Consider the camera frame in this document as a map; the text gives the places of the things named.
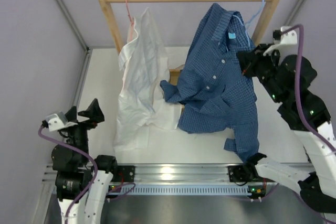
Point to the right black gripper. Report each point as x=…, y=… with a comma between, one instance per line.
x=247, y=60

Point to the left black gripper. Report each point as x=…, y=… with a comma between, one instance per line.
x=94, y=112

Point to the blue checkered shirt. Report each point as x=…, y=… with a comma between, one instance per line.
x=215, y=94

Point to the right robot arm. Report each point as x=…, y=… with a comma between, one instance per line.
x=306, y=115

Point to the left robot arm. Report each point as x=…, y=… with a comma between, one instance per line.
x=82, y=181

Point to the white shirt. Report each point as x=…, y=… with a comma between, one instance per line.
x=144, y=63

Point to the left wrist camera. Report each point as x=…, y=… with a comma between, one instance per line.
x=57, y=121

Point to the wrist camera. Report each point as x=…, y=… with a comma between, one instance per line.
x=57, y=121
x=284, y=37

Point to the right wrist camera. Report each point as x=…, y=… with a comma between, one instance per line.
x=284, y=37

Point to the slotted cable duct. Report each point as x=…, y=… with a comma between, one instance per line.
x=194, y=190

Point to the pink wire hanger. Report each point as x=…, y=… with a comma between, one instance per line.
x=131, y=20

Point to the aluminium mounting rail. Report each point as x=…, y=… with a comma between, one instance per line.
x=174, y=173

